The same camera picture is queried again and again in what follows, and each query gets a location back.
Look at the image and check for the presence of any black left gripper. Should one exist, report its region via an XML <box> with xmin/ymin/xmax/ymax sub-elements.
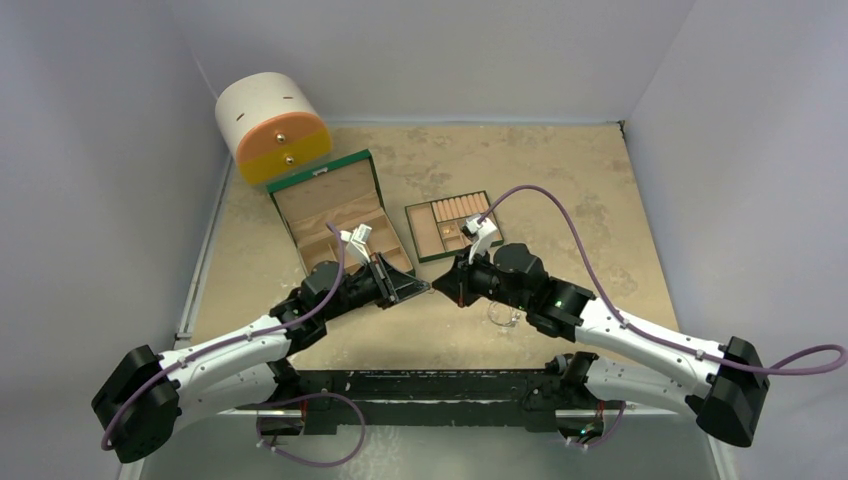
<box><xmin>321</xmin><ymin>252</ymin><xmax>429</xmax><ymax>322</ymax></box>

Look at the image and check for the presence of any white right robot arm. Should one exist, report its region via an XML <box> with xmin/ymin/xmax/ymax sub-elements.
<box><xmin>433</xmin><ymin>244</ymin><xmax>770</xmax><ymax>447</ymax></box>

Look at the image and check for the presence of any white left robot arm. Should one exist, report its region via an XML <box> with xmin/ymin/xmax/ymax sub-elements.
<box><xmin>91</xmin><ymin>254</ymin><xmax>430</xmax><ymax>464</ymax></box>

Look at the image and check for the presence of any green jewelry tray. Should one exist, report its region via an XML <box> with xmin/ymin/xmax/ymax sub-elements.
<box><xmin>405</xmin><ymin>190</ymin><xmax>490</xmax><ymax>263</ymax></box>

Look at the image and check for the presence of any green jewelry box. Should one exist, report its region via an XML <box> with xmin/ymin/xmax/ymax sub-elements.
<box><xmin>267</xmin><ymin>149</ymin><xmax>417</xmax><ymax>285</ymax></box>

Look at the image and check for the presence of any white cylindrical drawer cabinet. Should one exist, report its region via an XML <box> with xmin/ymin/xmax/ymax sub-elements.
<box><xmin>215</xmin><ymin>72</ymin><xmax>333</xmax><ymax>186</ymax></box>

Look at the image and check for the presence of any silver chain bracelet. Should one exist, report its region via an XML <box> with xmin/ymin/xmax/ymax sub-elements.
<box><xmin>486</xmin><ymin>301</ymin><xmax>525</xmax><ymax>329</ymax></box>

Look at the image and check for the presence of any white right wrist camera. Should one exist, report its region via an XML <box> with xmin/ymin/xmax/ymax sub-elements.
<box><xmin>461</xmin><ymin>214</ymin><xmax>499</xmax><ymax>265</ymax></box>

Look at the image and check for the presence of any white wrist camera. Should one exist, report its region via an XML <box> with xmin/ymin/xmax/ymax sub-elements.
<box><xmin>461</xmin><ymin>214</ymin><xmax>499</xmax><ymax>265</ymax></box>
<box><xmin>340</xmin><ymin>223</ymin><xmax>372</xmax><ymax>265</ymax></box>

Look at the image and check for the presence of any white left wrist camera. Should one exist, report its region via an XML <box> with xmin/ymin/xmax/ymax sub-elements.
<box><xmin>340</xmin><ymin>223</ymin><xmax>372</xmax><ymax>265</ymax></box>

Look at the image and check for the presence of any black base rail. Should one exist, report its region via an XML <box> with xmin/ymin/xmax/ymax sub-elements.
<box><xmin>262</xmin><ymin>367</ymin><xmax>621</xmax><ymax>438</ymax></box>

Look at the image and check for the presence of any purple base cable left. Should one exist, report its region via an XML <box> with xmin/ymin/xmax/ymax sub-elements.
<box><xmin>255</xmin><ymin>392</ymin><xmax>368</xmax><ymax>470</ymax></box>

